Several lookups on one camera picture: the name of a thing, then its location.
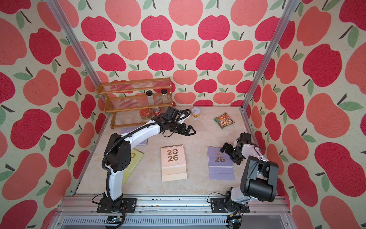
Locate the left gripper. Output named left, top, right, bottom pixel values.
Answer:
left=169, top=120, right=197, bottom=136

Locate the purple calendar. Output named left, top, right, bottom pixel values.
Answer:
left=207, top=147, right=235, bottom=180
left=120, top=126, right=149, bottom=147

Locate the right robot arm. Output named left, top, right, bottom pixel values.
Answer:
left=220, top=133, right=279, bottom=213

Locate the green calendar left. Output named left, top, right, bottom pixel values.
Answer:
left=123, top=148, right=144, bottom=185

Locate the green orange snack packet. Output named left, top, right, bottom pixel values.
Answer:
left=213, top=113, right=235, bottom=129

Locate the left glass spice jar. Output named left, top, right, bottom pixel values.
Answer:
left=146, top=90, right=155, bottom=106

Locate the right glass spice jar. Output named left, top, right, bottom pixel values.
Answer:
left=161, top=89, right=168, bottom=104

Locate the aluminium corner post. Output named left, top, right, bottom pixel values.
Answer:
left=241, top=0, right=300, bottom=112
left=46, top=0, right=100, bottom=89

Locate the pink calendar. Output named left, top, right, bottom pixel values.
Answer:
left=161, top=145, right=187, bottom=182

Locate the left aluminium corner post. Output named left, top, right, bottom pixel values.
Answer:
left=46, top=0, right=100, bottom=89

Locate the white yellow food can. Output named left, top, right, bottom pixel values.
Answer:
left=191, top=107, right=201, bottom=119

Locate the right aluminium corner post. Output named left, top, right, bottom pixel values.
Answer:
left=241, top=0, right=300, bottom=112

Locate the flat red tin can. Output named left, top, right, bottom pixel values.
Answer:
left=140, top=108, right=153, bottom=119

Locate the aluminium frame rail front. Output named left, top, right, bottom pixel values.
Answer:
left=47, top=194, right=296, bottom=229

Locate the glass spice jar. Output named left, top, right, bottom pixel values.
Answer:
left=146, top=90, right=155, bottom=106
left=161, top=89, right=168, bottom=104

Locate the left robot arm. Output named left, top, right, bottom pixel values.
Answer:
left=102, top=106, right=196, bottom=202

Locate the red soda can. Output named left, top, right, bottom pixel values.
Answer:
left=152, top=107, right=162, bottom=116

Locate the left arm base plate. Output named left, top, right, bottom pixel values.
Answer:
left=96, top=197, right=137, bottom=214

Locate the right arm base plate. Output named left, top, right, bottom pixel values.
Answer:
left=208, top=198, right=250, bottom=215

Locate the wooden tiered shelf rack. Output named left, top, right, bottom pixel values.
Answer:
left=97, top=77, right=173, bottom=129

